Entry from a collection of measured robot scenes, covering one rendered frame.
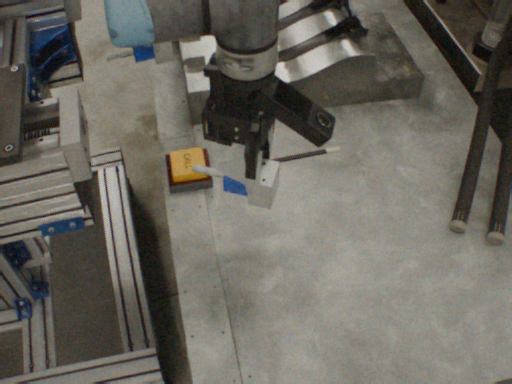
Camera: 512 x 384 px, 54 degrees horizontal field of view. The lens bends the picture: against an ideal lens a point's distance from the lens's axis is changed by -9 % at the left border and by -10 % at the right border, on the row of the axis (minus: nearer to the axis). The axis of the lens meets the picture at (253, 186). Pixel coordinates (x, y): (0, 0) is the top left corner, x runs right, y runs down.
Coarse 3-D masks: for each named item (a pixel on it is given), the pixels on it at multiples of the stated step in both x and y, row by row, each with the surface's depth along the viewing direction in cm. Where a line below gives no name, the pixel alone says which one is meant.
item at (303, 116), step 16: (256, 96) 66; (272, 96) 66; (288, 96) 68; (304, 96) 69; (272, 112) 67; (288, 112) 67; (304, 112) 68; (320, 112) 69; (304, 128) 68; (320, 128) 68; (320, 144) 69
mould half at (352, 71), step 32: (288, 32) 113; (384, 32) 120; (288, 64) 107; (320, 64) 104; (352, 64) 104; (384, 64) 112; (192, 96) 102; (352, 96) 110; (384, 96) 112; (416, 96) 114
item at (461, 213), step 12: (492, 72) 103; (492, 84) 102; (492, 96) 101; (480, 108) 100; (492, 108) 100; (480, 120) 99; (480, 132) 97; (480, 144) 96; (468, 156) 96; (480, 156) 95; (468, 168) 94; (468, 180) 93; (468, 192) 92; (456, 204) 92; (468, 204) 91; (456, 216) 91; (468, 216) 91; (456, 228) 90
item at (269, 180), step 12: (192, 168) 84; (204, 168) 83; (264, 168) 80; (276, 168) 80; (228, 180) 81; (264, 180) 79; (276, 180) 82; (240, 192) 82; (264, 192) 80; (252, 204) 83; (264, 204) 82
